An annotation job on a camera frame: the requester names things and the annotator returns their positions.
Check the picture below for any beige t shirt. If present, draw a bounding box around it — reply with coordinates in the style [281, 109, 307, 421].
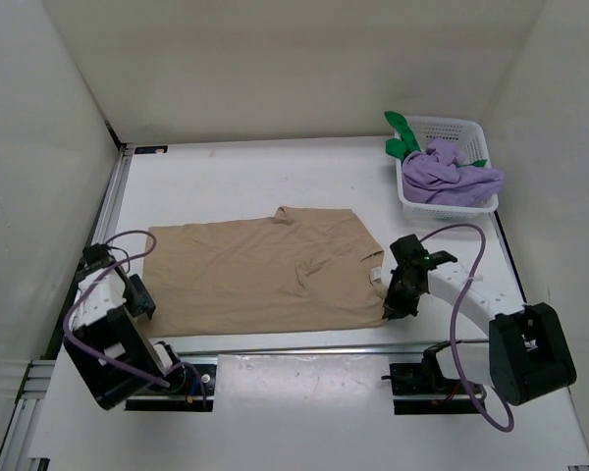
[141, 206, 386, 338]

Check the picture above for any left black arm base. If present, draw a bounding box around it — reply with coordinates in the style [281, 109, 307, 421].
[124, 356, 218, 413]

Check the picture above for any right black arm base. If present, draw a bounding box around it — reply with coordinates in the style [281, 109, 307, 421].
[381, 363, 478, 416]

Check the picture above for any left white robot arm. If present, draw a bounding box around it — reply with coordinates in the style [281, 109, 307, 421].
[64, 243, 186, 410]

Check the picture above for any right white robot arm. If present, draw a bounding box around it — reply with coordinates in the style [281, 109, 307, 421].
[383, 235, 577, 406]

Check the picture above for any purple t shirt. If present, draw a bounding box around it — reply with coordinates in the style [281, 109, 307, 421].
[401, 137, 505, 207]

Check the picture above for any blue label sticker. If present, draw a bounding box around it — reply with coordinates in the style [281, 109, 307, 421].
[134, 145, 168, 155]

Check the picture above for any green t shirt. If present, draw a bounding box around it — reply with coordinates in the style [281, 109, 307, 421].
[384, 111, 421, 162]

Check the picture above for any white plastic basket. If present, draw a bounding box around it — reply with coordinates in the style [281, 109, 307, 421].
[395, 116, 499, 220]

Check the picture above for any aluminium frame rail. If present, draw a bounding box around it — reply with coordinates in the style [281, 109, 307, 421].
[0, 143, 135, 470]

